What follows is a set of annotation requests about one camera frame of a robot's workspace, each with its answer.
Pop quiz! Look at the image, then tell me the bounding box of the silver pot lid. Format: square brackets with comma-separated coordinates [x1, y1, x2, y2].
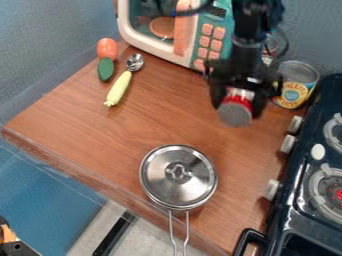
[138, 144, 220, 206]

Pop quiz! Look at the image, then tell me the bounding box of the red can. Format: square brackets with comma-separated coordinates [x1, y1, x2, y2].
[216, 85, 257, 129]

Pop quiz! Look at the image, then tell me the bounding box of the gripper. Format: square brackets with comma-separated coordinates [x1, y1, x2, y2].
[207, 59, 286, 119]

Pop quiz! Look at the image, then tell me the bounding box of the toy microwave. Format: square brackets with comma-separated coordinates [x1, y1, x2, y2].
[116, 0, 238, 73]

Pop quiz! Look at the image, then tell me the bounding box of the silver pot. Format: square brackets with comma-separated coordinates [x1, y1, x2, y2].
[137, 143, 221, 256]

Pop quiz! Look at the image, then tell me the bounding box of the yellow can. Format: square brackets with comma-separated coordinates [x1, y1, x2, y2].
[271, 59, 322, 111]

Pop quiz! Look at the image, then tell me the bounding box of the toy stove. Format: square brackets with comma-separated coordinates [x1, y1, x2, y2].
[232, 72, 342, 256]

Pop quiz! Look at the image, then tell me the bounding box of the yellow handled silver spoon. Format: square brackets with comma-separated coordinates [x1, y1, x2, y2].
[102, 52, 147, 108]

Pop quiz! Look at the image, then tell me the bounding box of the orange toy carrot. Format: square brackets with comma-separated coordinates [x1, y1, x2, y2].
[96, 37, 121, 83]

